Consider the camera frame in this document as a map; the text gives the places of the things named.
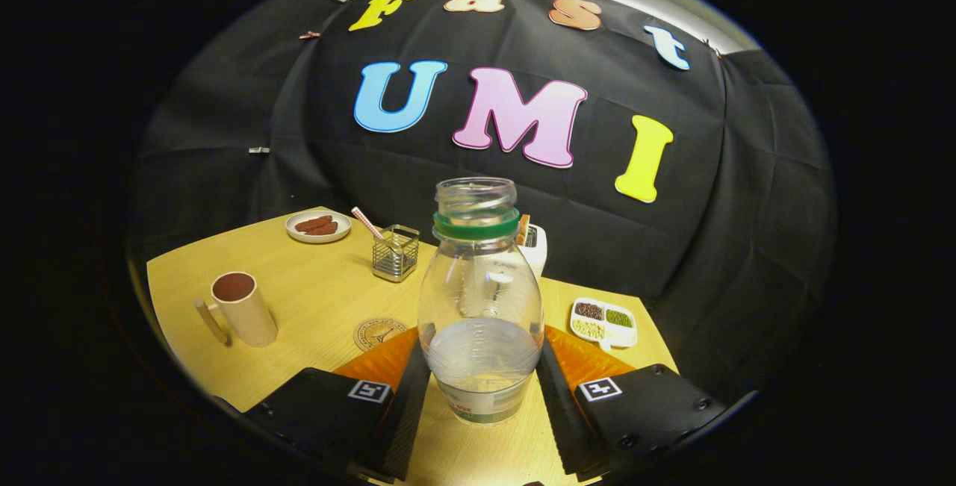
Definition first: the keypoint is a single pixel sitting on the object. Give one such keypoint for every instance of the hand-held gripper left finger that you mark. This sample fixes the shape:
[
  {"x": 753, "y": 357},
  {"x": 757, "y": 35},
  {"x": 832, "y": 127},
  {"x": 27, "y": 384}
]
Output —
[{"x": 411, "y": 419}]

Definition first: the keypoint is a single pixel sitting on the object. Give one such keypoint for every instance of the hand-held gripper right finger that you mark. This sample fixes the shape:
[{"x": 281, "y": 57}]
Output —
[{"x": 556, "y": 419}]

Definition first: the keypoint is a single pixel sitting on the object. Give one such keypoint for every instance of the round wooden coaster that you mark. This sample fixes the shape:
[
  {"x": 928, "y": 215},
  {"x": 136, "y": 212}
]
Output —
[{"x": 373, "y": 333}]

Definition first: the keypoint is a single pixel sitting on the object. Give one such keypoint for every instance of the clear plastic juice bottle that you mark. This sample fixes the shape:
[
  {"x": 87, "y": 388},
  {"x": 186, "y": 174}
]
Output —
[{"x": 478, "y": 284}]

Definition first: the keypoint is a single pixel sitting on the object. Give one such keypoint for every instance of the white divided bean tray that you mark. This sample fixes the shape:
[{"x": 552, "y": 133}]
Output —
[{"x": 605, "y": 331}]

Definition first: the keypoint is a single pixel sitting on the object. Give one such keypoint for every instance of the wooden table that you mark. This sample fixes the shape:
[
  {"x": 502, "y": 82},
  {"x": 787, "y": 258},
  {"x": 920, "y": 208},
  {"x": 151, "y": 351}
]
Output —
[{"x": 314, "y": 292}]

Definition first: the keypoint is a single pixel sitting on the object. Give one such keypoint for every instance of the white toaster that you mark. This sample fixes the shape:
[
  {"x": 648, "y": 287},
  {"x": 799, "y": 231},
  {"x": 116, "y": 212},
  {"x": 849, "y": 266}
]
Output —
[{"x": 536, "y": 251}]

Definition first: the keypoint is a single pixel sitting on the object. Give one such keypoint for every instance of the toasted bread slice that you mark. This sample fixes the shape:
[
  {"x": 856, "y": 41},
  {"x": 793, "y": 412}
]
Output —
[{"x": 524, "y": 228}]

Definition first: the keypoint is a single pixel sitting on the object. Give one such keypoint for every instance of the red striped straw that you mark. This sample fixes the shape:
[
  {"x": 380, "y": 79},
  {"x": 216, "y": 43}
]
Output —
[{"x": 366, "y": 222}]

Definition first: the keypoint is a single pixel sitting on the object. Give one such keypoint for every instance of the black backdrop cloth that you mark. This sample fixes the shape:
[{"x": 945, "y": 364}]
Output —
[{"x": 672, "y": 247}]

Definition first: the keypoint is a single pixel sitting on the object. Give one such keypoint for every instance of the reddish brown sausage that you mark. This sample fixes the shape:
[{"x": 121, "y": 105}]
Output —
[
  {"x": 323, "y": 230},
  {"x": 312, "y": 223}
]

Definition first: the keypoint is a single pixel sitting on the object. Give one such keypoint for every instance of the small white plate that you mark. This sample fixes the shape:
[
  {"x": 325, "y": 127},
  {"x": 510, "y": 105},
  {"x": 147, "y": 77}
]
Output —
[{"x": 342, "y": 221}]

